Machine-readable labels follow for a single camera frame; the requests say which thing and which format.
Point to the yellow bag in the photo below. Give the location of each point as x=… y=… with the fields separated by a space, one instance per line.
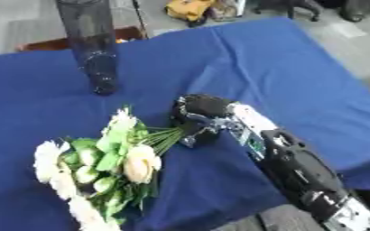
x=189 y=9

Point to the black tripod leg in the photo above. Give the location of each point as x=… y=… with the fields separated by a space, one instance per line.
x=139 y=18

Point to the brown wooden box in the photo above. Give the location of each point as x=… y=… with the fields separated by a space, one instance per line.
x=62 y=42

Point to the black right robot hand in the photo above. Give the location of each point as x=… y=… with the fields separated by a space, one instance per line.
x=206 y=106

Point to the black chair base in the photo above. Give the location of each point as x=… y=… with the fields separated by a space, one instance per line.
x=293 y=6

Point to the white and green flower bouquet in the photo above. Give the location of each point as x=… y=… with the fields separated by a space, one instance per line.
x=114 y=156

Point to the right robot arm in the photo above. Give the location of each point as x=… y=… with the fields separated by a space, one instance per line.
x=293 y=162

